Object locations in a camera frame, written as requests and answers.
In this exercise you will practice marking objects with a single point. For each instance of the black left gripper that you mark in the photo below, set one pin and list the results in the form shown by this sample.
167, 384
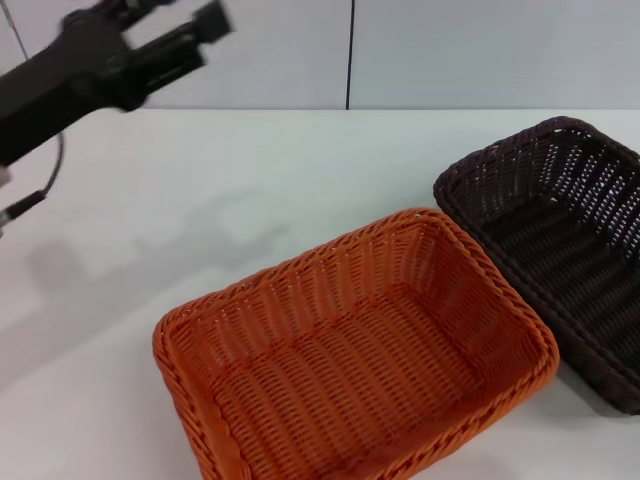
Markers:
60, 85

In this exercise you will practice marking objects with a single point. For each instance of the orange woven plastic basket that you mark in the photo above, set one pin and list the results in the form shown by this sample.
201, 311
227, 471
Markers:
360, 360

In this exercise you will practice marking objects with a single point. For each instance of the dark brown woven basket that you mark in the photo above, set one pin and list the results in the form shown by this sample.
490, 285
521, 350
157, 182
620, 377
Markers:
565, 240

